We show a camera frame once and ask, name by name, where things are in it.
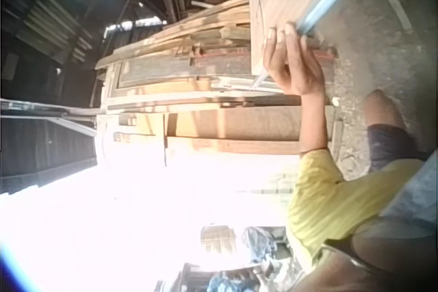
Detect dark metal gate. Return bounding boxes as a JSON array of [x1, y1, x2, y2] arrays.
[[0, 98, 99, 194]]

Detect wide wooden board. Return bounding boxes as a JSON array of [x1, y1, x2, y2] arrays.
[[163, 105, 338, 157]]

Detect heap of wooden planks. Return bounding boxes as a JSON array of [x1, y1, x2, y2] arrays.
[[94, 0, 339, 108]]

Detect curved wooden strip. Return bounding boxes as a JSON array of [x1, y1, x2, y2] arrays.
[[370, 0, 414, 34]]

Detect heap of blue cloth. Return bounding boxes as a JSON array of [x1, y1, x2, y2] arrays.
[[207, 226, 304, 292]]

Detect slatted wooden crate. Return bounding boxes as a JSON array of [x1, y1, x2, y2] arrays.
[[199, 224, 237, 256]]

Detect person's left hand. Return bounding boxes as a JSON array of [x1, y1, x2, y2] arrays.
[[262, 22, 326, 97]]

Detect person's legs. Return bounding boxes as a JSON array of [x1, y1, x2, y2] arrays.
[[363, 88, 430, 172]]

